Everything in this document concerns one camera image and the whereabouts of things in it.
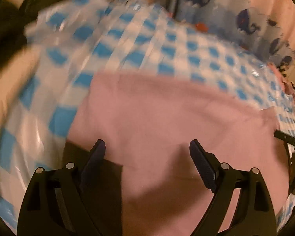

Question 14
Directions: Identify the pink and brown jacket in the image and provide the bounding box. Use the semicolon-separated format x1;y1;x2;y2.
67;73;288;235

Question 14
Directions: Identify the pile of clothes at right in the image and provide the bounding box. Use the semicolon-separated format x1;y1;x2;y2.
267;62;295;104

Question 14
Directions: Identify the cream quilted coat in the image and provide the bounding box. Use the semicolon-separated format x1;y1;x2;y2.
0;46;40;125

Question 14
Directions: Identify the whale pattern curtain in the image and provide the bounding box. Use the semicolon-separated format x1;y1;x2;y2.
156;0;295;65

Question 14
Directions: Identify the blue white checkered bed cover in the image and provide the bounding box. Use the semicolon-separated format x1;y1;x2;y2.
0;0;295;231

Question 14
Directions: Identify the black padded coat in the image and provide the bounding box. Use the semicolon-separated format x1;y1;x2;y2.
0;0;64;71

